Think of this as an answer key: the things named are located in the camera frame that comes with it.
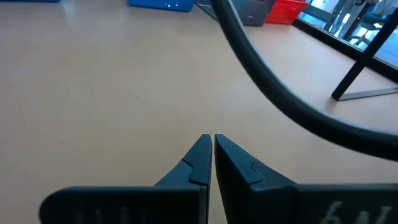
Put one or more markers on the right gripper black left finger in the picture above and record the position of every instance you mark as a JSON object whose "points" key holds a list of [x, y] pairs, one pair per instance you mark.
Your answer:
{"points": [[180, 202]]}

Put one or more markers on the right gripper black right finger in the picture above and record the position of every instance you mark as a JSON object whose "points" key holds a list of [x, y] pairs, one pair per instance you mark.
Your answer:
{"points": [[264, 202]]}

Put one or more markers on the red plastic basket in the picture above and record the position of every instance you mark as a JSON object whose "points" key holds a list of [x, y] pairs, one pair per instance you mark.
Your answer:
{"points": [[286, 11]]}

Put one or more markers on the black metal stand leg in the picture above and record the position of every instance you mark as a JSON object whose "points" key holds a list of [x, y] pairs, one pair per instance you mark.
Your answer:
{"points": [[367, 56]]}

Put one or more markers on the grey plastic basket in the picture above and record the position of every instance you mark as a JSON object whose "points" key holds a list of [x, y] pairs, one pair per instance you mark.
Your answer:
{"points": [[252, 14]]}

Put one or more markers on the person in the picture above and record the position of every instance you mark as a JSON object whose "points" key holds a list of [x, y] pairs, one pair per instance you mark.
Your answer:
{"points": [[385, 6]]}

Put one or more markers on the black table edge rail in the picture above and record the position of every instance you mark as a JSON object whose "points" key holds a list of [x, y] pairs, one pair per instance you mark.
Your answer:
{"points": [[342, 46]]}

